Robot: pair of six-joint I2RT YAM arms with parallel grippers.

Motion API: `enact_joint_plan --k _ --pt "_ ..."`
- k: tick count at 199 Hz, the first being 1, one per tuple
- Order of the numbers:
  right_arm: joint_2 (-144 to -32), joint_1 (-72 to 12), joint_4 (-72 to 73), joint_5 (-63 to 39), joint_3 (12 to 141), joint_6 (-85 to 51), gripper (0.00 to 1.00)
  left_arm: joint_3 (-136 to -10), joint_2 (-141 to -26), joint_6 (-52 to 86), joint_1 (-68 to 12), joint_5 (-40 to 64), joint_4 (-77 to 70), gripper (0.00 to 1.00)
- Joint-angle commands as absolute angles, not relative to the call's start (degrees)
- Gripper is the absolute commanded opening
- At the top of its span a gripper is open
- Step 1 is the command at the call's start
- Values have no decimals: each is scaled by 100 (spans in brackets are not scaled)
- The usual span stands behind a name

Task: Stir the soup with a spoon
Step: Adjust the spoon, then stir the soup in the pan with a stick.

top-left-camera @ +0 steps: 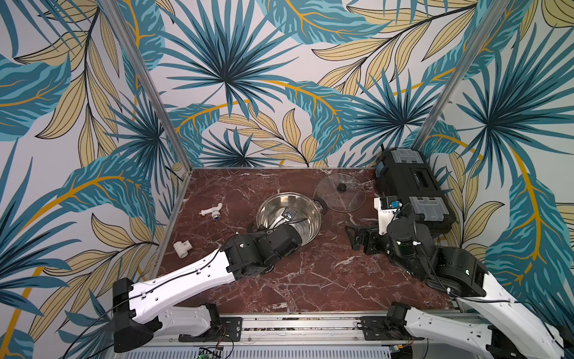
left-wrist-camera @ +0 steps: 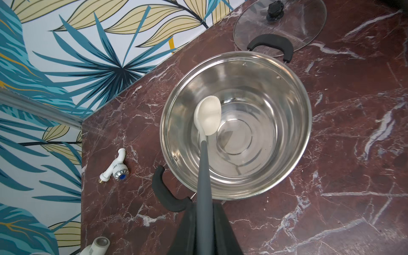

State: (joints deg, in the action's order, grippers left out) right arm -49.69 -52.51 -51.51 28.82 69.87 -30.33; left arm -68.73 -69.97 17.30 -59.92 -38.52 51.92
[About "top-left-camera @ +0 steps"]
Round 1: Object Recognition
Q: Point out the grey handled white spoon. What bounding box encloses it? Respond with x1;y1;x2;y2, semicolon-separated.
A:
271;212;294;230

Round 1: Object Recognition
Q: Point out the stainless steel pot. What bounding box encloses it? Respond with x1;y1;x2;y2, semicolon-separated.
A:
255;192;328;245

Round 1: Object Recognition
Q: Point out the glass pot lid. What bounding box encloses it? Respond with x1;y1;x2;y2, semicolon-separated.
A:
313;173;366;213

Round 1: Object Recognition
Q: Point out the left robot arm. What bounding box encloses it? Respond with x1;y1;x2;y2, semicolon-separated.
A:
112;224;303;353

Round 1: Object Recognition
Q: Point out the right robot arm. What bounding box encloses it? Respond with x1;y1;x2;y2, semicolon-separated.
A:
345;217;573;358

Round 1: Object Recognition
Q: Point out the white plastic water tap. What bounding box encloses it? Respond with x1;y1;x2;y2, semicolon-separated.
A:
200;203;223;221

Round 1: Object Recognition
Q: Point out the black plastic toolbox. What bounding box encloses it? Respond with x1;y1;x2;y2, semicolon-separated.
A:
375;148;456;237

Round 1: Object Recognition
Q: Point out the white pipe tee fitting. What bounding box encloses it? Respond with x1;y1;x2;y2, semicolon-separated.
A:
173;241;193;259

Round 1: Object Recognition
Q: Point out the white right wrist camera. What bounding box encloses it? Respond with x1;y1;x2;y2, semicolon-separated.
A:
374;195;402;236

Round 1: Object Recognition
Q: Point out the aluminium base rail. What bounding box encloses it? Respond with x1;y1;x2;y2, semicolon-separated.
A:
107;311;494;359

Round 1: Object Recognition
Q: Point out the aluminium right corner post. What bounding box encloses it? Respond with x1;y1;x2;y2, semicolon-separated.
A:
410;0;510;151

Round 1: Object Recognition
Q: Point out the aluminium corner post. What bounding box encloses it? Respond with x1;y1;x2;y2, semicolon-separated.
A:
100;0;192;174
410;0;510;151

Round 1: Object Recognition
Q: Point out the aluminium left corner post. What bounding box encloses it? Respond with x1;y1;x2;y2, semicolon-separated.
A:
100;0;192;174

